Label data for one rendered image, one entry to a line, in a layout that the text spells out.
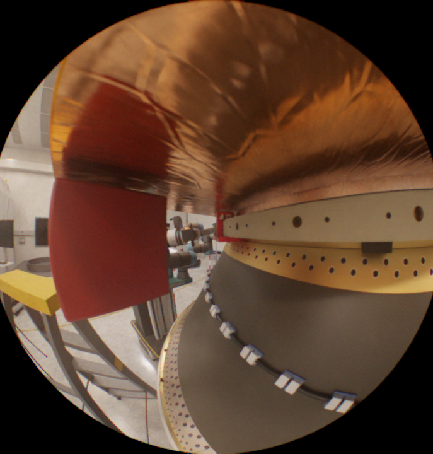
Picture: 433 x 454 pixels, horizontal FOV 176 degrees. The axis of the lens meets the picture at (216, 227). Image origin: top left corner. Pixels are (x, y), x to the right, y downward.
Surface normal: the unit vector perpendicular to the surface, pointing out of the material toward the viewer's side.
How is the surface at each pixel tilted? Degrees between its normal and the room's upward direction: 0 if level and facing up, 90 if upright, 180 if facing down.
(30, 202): 90
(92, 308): 90
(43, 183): 90
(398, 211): 90
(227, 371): 62
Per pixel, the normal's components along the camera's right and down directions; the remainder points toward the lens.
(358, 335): -0.73, -0.48
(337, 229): -0.86, 0.00
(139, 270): 0.85, -0.03
